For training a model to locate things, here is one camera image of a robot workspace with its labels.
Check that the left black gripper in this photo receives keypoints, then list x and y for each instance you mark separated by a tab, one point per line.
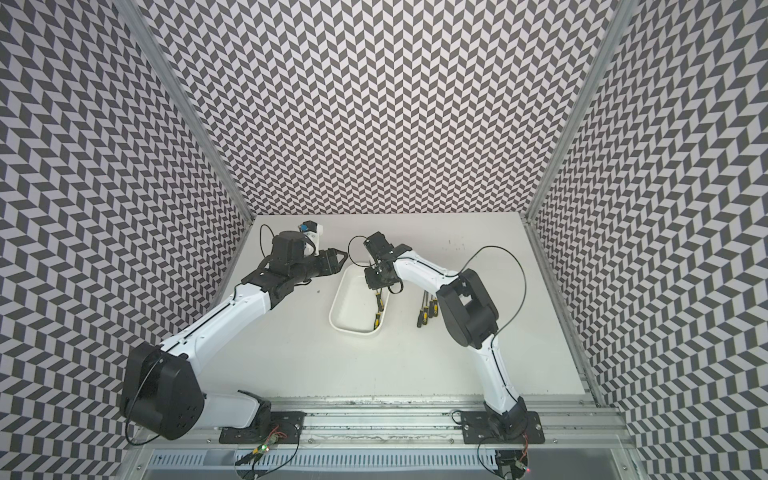
330	261

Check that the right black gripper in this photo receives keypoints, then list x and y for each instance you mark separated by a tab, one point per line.
372	283

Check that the white plastic storage tray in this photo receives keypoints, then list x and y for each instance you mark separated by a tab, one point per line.
354	305

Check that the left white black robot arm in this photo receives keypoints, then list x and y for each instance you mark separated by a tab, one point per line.
161	391

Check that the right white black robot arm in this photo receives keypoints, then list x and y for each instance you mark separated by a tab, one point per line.
470	317

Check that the left base wiring with board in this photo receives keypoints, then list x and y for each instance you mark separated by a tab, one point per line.
264	451

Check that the base wiring with board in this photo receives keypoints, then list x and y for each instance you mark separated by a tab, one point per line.
507	459
264	451

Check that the right base wiring with board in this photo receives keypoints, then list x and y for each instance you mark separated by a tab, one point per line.
507	459

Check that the left wrist camera white blue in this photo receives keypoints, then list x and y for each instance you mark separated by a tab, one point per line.
311	233

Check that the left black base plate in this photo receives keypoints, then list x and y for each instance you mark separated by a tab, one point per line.
261	427

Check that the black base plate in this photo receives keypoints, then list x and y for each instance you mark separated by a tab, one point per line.
481	427
261	427

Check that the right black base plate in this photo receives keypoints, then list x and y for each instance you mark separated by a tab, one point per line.
481	427

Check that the aluminium front rail frame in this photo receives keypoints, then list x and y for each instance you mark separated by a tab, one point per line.
570	437

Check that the left aluminium corner post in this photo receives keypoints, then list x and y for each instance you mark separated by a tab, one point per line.
133	18

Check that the aluminium corner post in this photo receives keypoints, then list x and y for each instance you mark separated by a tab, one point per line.
133	18
615	31

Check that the right aluminium corner post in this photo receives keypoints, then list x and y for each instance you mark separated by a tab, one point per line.
615	31

